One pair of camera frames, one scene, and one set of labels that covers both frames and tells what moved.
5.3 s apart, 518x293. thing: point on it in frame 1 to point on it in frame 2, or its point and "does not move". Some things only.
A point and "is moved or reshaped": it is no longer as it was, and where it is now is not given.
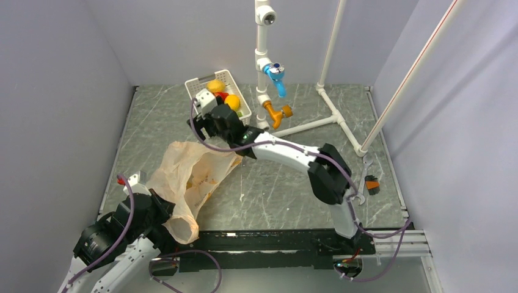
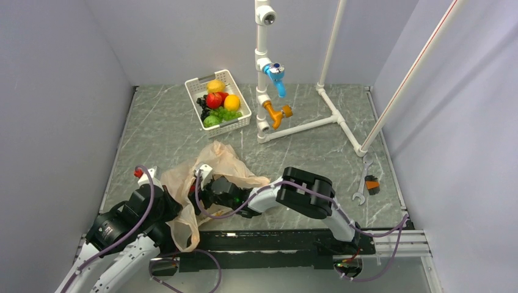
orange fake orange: [233, 101] does not move
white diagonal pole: [385, 116] does not move
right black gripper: [201, 124] to [193, 199]
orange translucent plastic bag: [187, 177] is moved or reshaped
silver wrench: [366, 162] does not move
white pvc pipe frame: [266, 14] does not move
